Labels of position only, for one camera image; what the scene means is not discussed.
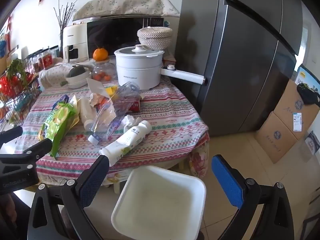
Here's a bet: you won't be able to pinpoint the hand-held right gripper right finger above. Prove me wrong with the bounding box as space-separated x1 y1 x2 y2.
211 154 295 240

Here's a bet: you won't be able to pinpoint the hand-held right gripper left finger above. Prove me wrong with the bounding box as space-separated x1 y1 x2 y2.
26 154 110 240

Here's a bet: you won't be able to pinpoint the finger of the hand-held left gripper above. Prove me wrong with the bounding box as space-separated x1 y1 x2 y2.
0 126 23 145
0 139 53 165

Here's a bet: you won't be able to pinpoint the white plastic bin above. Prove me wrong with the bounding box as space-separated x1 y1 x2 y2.
111 166 207 240

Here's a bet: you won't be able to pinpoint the green snack bag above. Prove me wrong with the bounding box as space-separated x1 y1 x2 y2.
37 101 80 159

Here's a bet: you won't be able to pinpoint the floral table skirt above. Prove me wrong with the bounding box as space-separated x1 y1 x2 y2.
189 133 210 179

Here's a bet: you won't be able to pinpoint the white bottle green print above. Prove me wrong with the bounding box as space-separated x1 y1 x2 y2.
99 120 152 167

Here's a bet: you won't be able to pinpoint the red and green plant bunch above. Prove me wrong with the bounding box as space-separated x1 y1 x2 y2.
0 59 33 98

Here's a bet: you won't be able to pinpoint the clear plastic water bottle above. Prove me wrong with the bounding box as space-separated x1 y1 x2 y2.
87 102 133 145

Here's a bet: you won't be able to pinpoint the small white bottle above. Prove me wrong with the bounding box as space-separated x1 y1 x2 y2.
79 97 97 132

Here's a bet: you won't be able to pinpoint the large cardboard box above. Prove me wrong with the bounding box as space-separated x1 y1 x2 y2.
273 79 320 141
255 111 313 164

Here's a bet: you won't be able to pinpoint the crumpled white tissue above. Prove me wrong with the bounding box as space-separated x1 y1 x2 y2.
89 93 103 108
122 115 142 133

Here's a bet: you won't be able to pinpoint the cream plate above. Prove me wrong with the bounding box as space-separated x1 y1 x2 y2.
66 81 88 89

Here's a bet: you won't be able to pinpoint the red label glass jar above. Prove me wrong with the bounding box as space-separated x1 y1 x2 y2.
42 49 54 70
32 54 45 73

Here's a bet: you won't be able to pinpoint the red drink can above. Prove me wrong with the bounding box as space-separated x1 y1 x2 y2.
129 99 141 112

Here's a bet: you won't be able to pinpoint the dark green squash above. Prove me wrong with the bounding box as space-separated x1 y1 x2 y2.
69 65 87 78

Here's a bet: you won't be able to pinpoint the clear plastic bag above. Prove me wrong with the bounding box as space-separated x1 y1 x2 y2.
114 82 145 113

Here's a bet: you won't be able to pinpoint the yellow wrapper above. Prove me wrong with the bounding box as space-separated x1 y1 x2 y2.
106 85 119 97

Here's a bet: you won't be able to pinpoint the glass teapot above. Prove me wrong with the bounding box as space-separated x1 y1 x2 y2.
91 58 118 82

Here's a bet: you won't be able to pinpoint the cream air fryer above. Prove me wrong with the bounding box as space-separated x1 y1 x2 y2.
62 21 89 63

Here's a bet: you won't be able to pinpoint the large orange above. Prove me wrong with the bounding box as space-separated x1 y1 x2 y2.
93 46 109 61

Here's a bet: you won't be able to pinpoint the white electric cooking pot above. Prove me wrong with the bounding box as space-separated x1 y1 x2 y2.
114 44 207 90

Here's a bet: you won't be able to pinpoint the grey refrigerator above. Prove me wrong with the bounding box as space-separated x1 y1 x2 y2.
175 0 304 138

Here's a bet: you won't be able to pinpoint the dry twigs in vase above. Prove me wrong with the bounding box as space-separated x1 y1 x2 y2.
53 0 83 58

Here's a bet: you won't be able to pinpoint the blue printed carton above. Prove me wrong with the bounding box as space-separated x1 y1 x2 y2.
294 64 320 93

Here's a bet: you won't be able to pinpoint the black microwave oven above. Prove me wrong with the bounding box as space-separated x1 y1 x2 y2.
86 16 165 60

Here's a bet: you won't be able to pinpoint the floral microwave cover cloth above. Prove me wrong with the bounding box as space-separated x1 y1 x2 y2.
72 0 180 22

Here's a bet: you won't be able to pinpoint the black wire rack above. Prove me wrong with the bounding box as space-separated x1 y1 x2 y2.
0 45 59 122

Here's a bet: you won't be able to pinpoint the cream pan green handle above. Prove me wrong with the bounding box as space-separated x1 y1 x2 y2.
60 66 92 87

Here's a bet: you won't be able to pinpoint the woven rope basket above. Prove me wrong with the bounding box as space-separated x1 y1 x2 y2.
137 26 173 50

